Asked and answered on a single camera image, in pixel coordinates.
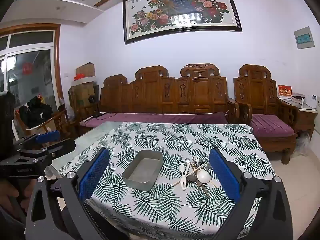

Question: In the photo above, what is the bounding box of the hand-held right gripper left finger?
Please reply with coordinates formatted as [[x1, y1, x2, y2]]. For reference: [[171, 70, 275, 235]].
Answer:
[[25, 147, 130, 240]]

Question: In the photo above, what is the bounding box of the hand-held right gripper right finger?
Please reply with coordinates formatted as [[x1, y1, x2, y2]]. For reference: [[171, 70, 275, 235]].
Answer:
[[209, 148, 293, 240]]

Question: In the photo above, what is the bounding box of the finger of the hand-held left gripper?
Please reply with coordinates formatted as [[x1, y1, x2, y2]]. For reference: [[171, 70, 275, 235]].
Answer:
[[14, 130, 61, 147], [19, 138, 77, 159]]

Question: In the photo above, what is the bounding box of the large white soup spoon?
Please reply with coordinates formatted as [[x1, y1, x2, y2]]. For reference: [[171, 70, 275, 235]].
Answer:
[[196, 165, 210, 184]]

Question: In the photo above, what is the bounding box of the metal spoon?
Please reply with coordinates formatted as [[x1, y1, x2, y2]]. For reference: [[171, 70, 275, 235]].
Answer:
[[184, 157, 192, 178]]

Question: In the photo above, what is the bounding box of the grey metal rectangular tray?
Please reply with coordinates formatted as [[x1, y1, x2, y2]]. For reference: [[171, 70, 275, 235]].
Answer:
[[122, 150, 164, 191]]

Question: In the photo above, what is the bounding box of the person's left hand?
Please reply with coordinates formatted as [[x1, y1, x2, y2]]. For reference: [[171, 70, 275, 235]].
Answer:
[[0, 180, 26, 212]]

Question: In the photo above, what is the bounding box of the wooden chair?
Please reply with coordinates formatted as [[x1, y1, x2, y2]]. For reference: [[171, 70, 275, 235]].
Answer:
[[14, 106, 75, 143]]

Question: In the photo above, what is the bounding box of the pile of dark clothes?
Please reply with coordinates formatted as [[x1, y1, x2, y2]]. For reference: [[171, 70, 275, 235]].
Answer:
[[19, 96, 54, 128]]

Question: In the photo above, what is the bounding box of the wood framed glass door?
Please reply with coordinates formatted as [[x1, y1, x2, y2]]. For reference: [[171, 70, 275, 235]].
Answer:
[[0, 24, 63, 110]]

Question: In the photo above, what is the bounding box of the green leaf print tablecloth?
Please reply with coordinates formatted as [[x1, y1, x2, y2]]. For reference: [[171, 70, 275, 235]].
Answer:
[[57, 122, 277, 239]]

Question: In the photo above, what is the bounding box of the white foam board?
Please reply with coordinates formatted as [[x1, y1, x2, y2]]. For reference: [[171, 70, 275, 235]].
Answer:
[[71, 76, 97, 87]]

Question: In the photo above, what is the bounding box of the square purple seat cushion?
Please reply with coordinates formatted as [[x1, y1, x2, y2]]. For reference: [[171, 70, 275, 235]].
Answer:
[[250, 114, 295, 138]]

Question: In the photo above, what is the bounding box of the small cardboard box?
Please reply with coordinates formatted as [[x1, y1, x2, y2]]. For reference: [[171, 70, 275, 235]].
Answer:
[[76, 62, 95, 79]]

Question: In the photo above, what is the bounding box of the long purple sofa cushion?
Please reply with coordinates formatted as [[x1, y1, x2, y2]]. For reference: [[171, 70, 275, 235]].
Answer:
[[80, 112, 229, 129]]

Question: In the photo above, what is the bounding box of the white plastic bag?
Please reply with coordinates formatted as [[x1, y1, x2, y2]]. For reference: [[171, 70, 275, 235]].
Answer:
[[296, 132, 313, 155]]

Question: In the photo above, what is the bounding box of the carved wooden sofa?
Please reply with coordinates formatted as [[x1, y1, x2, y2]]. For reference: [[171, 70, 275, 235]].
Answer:
[[80, 63, 252, 130]]

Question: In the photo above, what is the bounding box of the carved wooden armchair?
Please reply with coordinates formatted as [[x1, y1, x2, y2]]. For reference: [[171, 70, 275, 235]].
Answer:
[[233, 64, 302, 164]]

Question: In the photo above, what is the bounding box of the wooden side table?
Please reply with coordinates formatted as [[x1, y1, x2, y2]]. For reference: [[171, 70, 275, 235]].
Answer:
[[280, 97, 318, 140]]

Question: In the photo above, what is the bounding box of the red gift box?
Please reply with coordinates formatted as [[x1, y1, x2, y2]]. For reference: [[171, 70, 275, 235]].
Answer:
[[278, 84, 293, 98]]

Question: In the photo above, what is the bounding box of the white carton blue label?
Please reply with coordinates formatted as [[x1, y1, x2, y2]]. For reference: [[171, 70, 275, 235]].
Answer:
[[309, 94, 320, 109]]

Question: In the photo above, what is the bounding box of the framed peacock flower painting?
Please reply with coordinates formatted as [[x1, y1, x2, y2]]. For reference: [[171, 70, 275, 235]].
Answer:
[[122, 0, 243, 45]]

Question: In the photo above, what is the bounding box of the grey wall electrical panel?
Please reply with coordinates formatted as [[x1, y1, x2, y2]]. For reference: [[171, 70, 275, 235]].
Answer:
[[294, 26, 315, 50]]

